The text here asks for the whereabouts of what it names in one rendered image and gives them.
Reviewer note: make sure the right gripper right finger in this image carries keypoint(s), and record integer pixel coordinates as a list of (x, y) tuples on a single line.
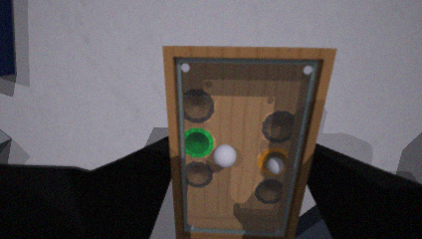
[(359, 201)]

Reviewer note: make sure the wooden ball-in-hole puzzle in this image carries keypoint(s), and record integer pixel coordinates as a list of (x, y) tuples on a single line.
[(242, 135)]

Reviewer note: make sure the dark blue rectangular box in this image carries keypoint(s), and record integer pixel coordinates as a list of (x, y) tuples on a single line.
[(312, 226)]

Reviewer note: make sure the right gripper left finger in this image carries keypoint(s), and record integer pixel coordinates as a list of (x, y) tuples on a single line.
[(119, 200)]

